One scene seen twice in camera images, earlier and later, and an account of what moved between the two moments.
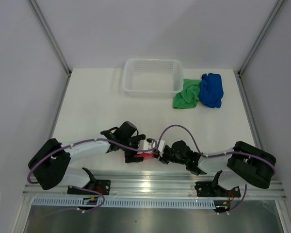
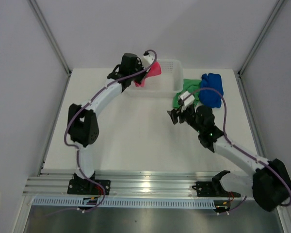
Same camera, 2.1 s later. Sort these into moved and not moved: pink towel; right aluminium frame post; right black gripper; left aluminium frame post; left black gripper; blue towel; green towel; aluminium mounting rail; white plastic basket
Moved: pink towel; left black gripper; right black gripper
Not moved: white plastic basket; aluminium mounting rail; right aluminium frame post; left aluminium frame post; blue towel; green towel
